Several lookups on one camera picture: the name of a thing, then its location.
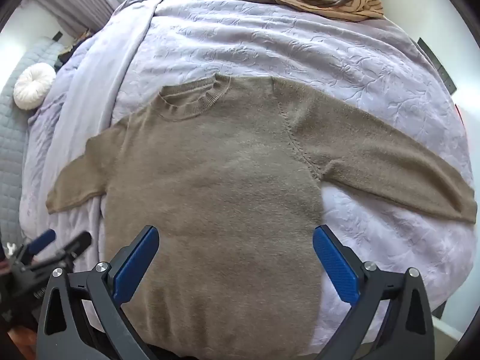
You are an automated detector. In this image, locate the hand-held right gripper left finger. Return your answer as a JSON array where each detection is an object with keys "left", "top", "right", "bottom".
[{"left": 36, "top": 226, "right": 162, "bottom": 360}]

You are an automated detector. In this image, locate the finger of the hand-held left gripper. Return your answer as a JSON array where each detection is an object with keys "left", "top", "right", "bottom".
[
  {"left": 15, "top": 229, "right": 57, "bottom": 262},
  {"left": 25, "top": 231, "right": 92, "bottom": 275}
]

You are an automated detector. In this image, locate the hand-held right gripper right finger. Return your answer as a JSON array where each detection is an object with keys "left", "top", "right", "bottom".
[{"left": 312, "top": 225, "right": 436, "bottom": 360}]

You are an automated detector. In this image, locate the taupe knit sweater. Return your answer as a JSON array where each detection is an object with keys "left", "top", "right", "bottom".
[{"left": 46, "top": 74, "right": 478, "bottom": 359}]

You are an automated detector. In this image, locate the grey quilted pad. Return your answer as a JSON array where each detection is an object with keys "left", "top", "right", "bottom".
[{"left": 0, "top": 37, "right": 66, "bottom": 246}]

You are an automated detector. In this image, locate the white round cushion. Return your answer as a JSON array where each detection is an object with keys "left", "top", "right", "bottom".
[{"left": 14, "top": 64, "right": 56, "bottom": 110}]

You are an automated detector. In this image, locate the lavender smooth duvet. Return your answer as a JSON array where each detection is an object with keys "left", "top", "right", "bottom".
[{"left": 37, "top": 0, "right": 169, "bottom": 211}]

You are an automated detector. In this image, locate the lavender embossed blanket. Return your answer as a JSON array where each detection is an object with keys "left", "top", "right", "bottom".
[{"left": 20, "top": 0, "right": 475, "bottom": 357}]

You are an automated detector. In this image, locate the black wall strip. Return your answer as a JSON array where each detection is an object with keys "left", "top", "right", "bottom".
[{"left": 416, "top": 37, "right": 458, "bottom": 96}]

